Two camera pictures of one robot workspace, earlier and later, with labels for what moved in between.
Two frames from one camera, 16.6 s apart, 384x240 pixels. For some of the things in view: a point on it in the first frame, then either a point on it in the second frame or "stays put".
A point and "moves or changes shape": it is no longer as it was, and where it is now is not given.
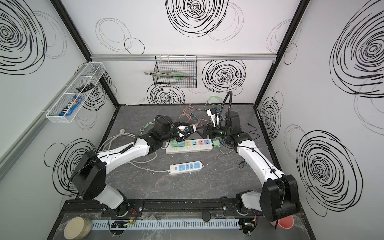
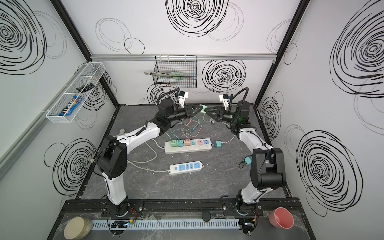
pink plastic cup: [286, 223] stays put
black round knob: [206, 216] stays put
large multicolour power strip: [190, 147] stays put
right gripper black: [207, 131] → [221, 114]
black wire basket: [185, 64] stays put
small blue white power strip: [180, 168] stays put
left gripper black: [182, 135] → [187, 111]
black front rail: [149, 205] stays put
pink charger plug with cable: [190, 106] moves or changes shape
